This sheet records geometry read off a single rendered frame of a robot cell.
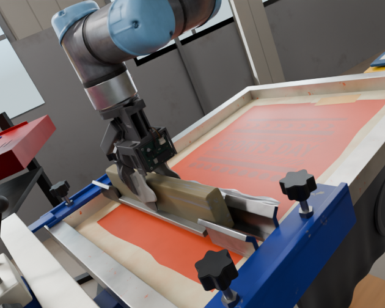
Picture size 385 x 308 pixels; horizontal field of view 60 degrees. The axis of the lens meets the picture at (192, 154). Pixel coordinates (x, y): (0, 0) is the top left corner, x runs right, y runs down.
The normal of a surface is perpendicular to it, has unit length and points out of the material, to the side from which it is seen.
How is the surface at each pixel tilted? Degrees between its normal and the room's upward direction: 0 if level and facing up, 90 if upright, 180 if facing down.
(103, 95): 91
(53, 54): 90
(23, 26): 90
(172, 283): 0
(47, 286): 0
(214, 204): 90
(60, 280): 0
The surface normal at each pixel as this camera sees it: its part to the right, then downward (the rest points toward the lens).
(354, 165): -0.37, -0.85
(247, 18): 0.38, 0.22
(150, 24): 0.73, 0.00
